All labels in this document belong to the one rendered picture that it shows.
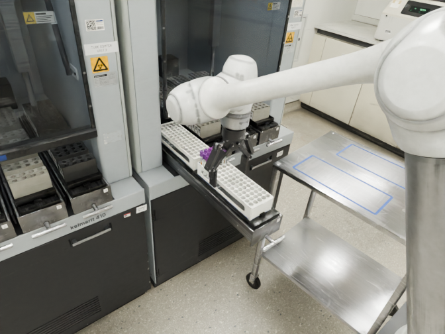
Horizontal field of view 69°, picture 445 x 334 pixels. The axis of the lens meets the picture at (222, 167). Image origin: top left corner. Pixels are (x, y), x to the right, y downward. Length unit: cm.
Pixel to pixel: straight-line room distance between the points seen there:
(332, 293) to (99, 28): 138
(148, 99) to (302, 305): 130
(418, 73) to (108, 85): 90
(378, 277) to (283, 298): 49
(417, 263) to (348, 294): 107
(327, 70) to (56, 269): 110
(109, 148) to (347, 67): 83
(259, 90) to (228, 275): 135
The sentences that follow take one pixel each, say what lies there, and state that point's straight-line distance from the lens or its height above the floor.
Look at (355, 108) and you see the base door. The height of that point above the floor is 27.
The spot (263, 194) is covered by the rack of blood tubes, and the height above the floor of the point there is 86.
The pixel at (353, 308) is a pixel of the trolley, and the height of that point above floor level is 28.
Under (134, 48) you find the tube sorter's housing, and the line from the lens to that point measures 112.
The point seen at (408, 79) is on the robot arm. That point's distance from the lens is 43.
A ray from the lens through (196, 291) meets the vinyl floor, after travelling 184.
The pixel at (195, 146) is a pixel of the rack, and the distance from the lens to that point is 127.
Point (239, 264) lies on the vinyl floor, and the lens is 196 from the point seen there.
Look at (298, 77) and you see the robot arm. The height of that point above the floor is 131.
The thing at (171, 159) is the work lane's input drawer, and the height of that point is 80.
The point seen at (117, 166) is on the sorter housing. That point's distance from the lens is 127.
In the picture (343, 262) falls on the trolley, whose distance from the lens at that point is 176.
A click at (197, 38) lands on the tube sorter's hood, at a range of 122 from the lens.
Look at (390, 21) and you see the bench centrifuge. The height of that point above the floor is 107.
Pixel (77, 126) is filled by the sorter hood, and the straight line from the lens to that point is 113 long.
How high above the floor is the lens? 154
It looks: 35 degrees down
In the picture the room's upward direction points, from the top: 5 degrees clockwise
